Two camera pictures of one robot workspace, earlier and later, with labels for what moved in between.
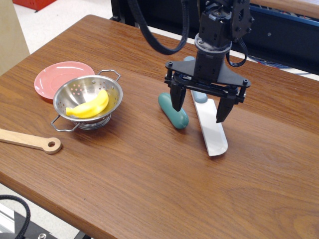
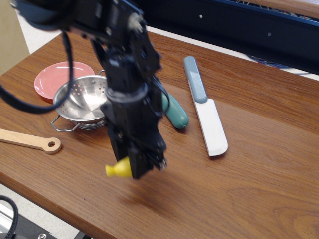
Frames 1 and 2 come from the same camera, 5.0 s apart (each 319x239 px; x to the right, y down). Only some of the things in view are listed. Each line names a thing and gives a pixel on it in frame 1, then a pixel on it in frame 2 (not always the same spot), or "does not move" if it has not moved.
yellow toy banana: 90,107 → 122,169
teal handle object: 180,119 does not move
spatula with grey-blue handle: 208,110 does not move
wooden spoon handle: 30,141 does not move
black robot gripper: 208,73 → 132,112
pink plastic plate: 50,78 does not move
